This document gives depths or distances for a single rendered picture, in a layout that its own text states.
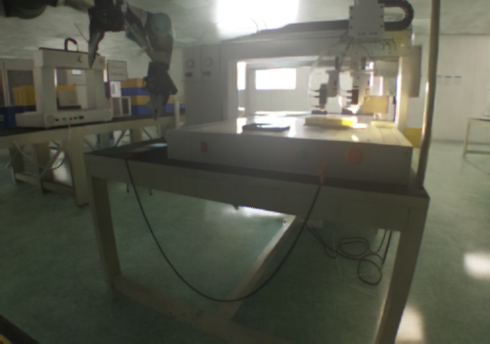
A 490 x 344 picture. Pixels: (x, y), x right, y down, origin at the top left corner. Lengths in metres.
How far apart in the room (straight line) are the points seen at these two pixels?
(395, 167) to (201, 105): 1.00
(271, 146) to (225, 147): 0.14
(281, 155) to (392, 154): 0.28
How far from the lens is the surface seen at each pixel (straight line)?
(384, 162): 0.70
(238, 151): 0.78
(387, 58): 1.01
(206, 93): 1.39
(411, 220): 0.70
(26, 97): 3.52
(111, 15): 0.65
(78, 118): 2.79
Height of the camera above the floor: 0.95
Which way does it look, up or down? 13 degrees down
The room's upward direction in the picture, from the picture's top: straight up
